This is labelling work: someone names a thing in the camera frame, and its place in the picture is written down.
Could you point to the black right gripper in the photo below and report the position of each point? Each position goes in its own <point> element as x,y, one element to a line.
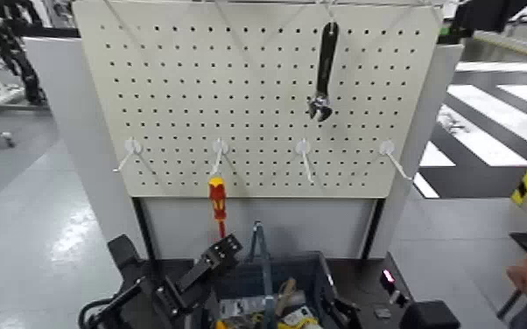
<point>344,314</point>

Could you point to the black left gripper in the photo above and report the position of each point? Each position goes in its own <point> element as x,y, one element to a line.
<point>171,298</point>

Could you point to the black stick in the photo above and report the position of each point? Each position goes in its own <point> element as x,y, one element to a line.
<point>509,305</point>

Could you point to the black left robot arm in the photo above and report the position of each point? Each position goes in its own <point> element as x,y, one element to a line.
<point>128,275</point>

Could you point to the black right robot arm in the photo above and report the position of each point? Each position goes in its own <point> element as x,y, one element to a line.
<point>429,316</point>

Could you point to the dark blue plastic crate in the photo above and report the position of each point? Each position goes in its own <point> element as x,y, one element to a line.
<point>245,280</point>

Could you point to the small grey metal piece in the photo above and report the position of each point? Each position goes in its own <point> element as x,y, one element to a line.
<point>382,313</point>

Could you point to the grey white box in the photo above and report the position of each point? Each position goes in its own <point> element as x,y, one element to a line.
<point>240,307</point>

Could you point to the white labelled packet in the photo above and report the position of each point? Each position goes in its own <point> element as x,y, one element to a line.
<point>298,316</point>

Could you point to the yellow tool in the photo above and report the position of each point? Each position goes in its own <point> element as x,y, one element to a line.
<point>298,325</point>

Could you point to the black device with red light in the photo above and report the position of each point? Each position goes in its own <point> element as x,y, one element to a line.
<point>390,282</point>

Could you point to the red yellow screwdriver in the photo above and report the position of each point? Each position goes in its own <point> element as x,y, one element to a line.
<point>217,197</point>

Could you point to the white pegboard hook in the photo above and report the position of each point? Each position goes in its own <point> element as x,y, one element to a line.
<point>302,147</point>
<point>132,146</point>
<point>386,147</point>
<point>220,147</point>

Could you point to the beige perforated pegboard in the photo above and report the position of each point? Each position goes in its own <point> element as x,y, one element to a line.
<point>245,92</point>

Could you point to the black adjustable wrench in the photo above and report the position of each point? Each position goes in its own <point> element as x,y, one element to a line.
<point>327,59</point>

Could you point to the black background robot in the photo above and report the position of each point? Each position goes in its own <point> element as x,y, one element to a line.
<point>13,50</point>

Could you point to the black monitor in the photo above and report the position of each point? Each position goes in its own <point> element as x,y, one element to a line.
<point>484,14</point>

